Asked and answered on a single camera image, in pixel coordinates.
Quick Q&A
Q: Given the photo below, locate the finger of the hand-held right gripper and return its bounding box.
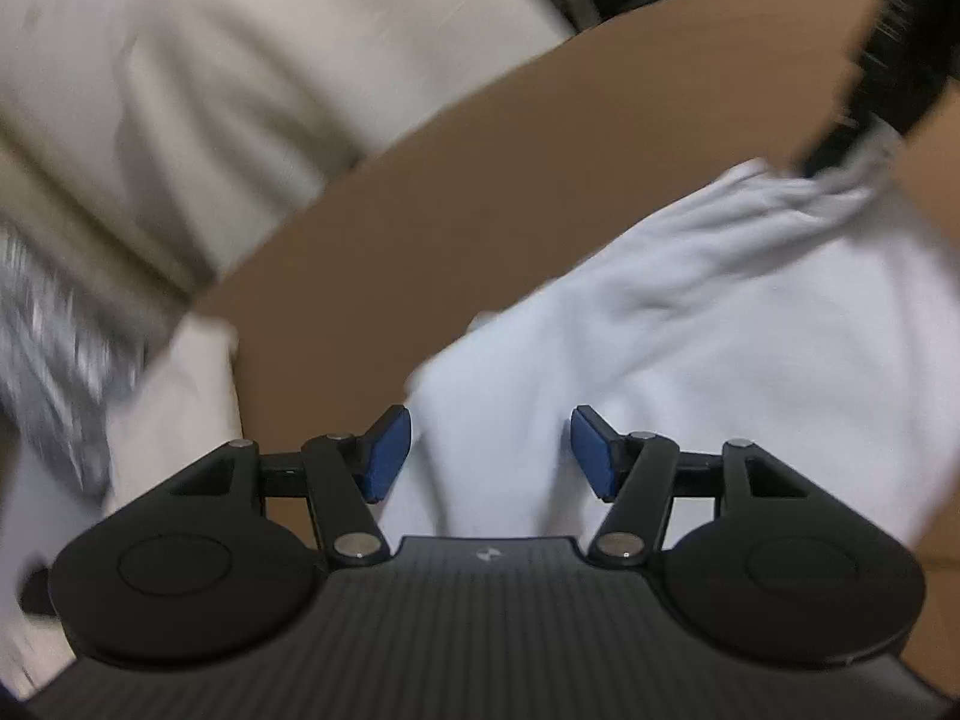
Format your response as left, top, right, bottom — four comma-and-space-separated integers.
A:
791, 101, 882, 181

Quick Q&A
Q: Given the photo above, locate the beige curtain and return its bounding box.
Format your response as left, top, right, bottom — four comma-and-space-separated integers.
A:
0, 0, 578, 316

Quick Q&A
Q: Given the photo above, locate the grey patterned cloth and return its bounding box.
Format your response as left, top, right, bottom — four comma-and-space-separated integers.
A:
0, 225, 151, 496

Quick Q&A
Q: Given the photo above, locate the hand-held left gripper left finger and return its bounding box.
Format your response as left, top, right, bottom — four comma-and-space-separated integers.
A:
171, 405, 413, 567

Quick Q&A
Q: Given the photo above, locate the white garment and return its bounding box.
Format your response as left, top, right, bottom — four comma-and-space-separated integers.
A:
379, 127, 960, 548

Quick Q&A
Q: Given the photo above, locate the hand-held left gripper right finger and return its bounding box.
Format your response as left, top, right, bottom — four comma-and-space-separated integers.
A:
571, 405, 812, 567

